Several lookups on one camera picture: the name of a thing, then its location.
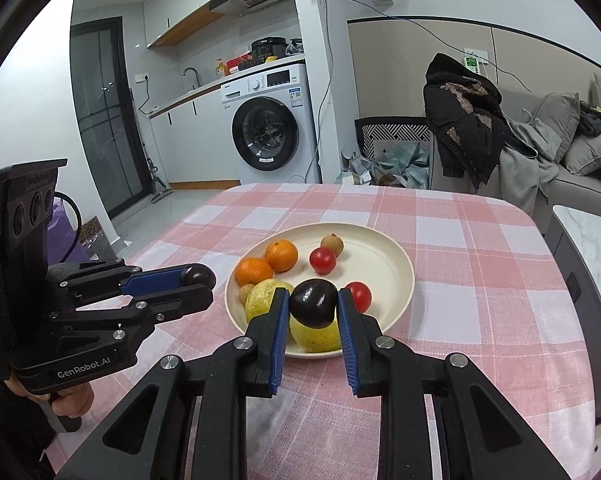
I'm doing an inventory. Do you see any brown patterned bag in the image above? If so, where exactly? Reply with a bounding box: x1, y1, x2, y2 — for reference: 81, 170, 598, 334
78, 215, 104, 261

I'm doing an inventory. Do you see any grey garment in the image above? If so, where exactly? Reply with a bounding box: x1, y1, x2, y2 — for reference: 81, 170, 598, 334
498, 120, 566, 216

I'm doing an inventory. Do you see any dark clothes pile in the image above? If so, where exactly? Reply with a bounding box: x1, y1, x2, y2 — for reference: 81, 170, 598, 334
578, 100, 601, 138

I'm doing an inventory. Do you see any dark purple plum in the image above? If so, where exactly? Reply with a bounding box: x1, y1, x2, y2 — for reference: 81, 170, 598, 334
183, 263, 216, 291
289, 278, 339, 329

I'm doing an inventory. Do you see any white washing machine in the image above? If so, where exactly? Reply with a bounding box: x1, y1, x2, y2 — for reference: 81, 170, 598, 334
219, 62, 321, 184

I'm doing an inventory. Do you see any rough yellow guava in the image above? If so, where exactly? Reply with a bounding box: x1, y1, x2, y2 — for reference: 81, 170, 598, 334
244, 280, 295, 323

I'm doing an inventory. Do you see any pink checkered tablecloth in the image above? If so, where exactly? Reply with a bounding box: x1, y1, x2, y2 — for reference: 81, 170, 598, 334
45, 182, 597, 480

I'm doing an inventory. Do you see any teal plastic bag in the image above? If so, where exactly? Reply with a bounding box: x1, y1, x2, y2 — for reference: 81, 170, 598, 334
351, 142, 430, 188

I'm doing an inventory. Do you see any purple bag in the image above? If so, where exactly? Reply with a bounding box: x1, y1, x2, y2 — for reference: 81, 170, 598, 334
45, 197, 81, 266

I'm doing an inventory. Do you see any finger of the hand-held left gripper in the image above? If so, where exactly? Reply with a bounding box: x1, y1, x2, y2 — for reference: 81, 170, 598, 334
75, 259, 191, 297
78, 284, 214, 323

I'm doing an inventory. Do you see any grey sofa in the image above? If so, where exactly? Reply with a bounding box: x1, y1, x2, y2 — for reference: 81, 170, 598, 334
428, 72, 601, 241

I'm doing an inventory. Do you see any grey cushion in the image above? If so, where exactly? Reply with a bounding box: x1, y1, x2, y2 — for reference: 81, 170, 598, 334
531, 92, 581, 163
563, 130, 601, 177

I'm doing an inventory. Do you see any cream oval plate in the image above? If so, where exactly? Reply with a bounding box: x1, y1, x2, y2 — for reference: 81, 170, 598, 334
224, 222, 415, 359

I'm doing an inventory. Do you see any large orange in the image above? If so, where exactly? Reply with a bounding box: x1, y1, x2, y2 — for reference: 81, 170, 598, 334
235, 257, 274, 287

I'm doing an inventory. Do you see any smooth yellow guava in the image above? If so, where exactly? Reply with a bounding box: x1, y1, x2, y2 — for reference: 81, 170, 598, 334
289, 317, 342, 353

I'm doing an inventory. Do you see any white wall cabinet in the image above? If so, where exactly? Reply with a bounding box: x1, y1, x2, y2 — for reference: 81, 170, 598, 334
145, 0, 241, 49

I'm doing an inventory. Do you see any black patterned storage basket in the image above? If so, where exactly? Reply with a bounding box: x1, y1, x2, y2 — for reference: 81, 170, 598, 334
355, 117, 434, 190

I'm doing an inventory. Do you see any black cable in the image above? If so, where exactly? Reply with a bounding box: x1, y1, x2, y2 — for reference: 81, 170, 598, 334
53, 191, 84, 267

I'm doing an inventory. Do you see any white kitchen counter cabinet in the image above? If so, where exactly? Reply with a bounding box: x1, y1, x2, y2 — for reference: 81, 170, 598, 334
148, 52, 306, 184

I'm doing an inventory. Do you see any white marble side table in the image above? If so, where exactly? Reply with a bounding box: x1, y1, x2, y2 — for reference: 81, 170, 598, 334
543, 204, 601, 421

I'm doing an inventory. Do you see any person's left hand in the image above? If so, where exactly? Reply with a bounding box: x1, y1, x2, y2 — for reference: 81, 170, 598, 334
5, 380, 95, 433

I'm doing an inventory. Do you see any black glass door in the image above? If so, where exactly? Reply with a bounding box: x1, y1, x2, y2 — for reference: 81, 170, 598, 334
70, 16, 148, 221

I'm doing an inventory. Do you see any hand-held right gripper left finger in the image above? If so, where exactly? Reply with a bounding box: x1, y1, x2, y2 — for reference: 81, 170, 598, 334
55, 287, 294, 480

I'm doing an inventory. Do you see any small orange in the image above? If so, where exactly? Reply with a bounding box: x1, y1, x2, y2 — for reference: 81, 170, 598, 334
265, 240, 299, 273

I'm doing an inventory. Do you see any red tomato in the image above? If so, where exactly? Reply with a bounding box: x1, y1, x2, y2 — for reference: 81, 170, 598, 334
345, 281, 373, 313
309, 247, 337, 275

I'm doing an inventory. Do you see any black rice cooker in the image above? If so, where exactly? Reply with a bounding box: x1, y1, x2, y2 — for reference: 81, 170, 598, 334
251, 36, 287, 63

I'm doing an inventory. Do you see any black jacket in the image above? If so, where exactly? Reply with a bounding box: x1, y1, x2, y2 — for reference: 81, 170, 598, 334
423, 52, 516, 193

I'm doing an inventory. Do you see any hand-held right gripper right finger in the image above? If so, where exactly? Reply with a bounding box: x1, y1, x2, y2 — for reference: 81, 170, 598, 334
335, 287, 574, 480

